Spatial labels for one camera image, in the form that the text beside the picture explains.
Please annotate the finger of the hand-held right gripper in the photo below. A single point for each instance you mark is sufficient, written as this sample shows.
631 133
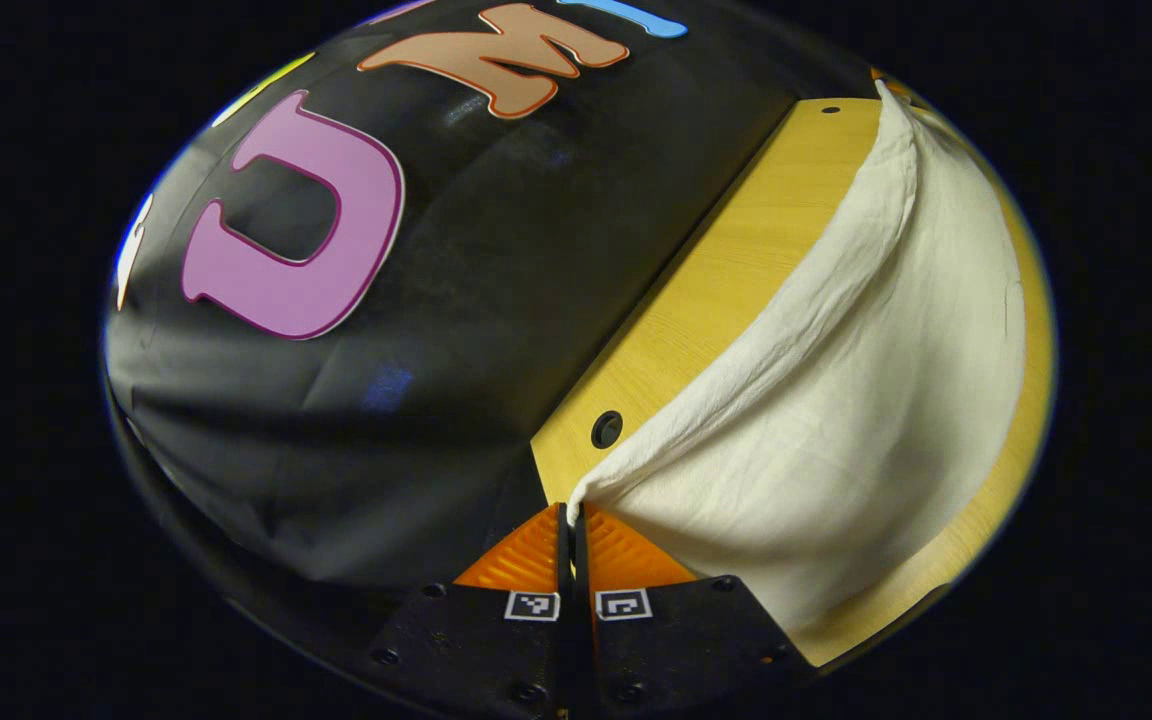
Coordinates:
891 86

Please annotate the black backdrop cloth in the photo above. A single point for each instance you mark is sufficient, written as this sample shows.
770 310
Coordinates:
486 300

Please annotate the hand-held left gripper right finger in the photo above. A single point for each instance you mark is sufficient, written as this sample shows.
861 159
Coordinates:
666 650

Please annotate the white jeans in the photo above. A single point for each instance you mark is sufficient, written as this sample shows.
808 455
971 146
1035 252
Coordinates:
886 380

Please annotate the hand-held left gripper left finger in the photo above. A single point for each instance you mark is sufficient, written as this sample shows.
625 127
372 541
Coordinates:
496 650

